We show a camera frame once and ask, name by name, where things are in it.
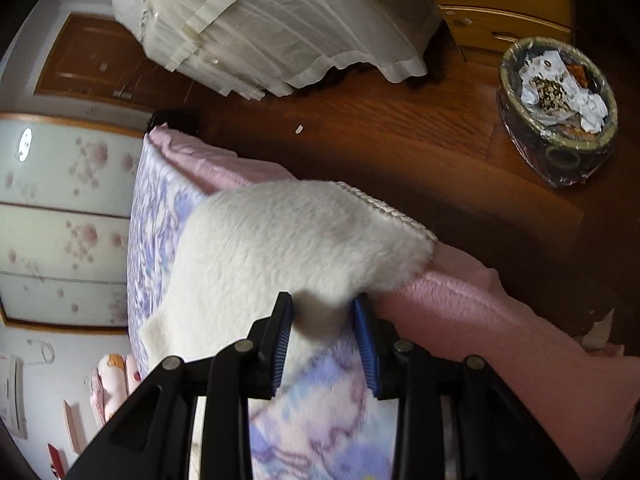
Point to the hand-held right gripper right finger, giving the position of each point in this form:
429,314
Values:
365,345

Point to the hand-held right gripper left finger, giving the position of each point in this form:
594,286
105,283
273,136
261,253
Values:
280,345

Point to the white fluffy garment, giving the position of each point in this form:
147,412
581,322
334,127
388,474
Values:
280,245

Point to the pink fleece blanket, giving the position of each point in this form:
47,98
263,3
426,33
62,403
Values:
450,320

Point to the pink plush toy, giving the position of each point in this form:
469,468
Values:
112,385

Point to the purple cat print blanket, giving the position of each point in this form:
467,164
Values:
155,220

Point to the floral panel wardrobe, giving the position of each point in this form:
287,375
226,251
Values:
60,240

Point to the woven waste basket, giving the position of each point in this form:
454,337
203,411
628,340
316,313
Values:
530,150

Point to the white air conditioner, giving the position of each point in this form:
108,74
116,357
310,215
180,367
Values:
12,395

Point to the white sheer curtain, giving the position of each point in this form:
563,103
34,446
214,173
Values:
280,20

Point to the crumpled white tissue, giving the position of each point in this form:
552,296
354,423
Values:
592,110

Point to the brown wooden door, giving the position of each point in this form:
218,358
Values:
90,55

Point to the pink wall strip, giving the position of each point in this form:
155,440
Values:
75,425

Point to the red wall hanging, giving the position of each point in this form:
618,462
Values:
56,460

